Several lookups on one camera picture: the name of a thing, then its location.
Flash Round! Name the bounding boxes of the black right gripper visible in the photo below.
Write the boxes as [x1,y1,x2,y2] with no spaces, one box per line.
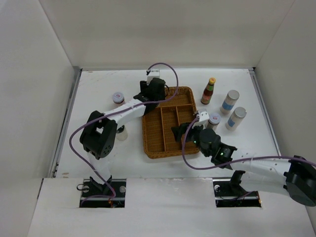
[171,119,210,157]

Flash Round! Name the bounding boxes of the black-cap glass salt bottle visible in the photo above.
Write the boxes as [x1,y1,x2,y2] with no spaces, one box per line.
[116,125,128,141]

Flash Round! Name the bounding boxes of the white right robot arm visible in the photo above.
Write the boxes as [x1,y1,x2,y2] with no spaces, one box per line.
[171,123,316,207]

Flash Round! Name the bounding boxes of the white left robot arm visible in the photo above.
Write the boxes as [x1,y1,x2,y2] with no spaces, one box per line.
[79,78,166,160]

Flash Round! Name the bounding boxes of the brown wicker divided basket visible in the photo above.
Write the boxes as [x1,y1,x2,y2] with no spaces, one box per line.
[142,86,197,159]

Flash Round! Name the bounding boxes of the orange-label spice jar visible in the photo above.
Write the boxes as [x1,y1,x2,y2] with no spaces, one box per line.
[112,92,125,107]

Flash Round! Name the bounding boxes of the white-lid brown spice jar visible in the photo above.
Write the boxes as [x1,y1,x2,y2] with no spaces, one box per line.
[206,113,221,130]

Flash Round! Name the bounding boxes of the red ketchup bottle yellow cap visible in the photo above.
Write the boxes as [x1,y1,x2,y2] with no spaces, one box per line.
[200,78,216,105]

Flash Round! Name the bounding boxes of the blue-label white granule bottle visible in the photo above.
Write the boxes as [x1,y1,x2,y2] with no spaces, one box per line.
[220,90,239,115]

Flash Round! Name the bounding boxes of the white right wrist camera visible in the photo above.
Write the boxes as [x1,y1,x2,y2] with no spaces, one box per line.
[193,109,209,127]

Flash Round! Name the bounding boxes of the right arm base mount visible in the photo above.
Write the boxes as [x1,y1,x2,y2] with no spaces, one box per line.
[213,171,261,208]

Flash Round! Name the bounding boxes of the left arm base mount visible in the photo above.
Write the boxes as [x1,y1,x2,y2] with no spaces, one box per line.
[76,177,127,208]

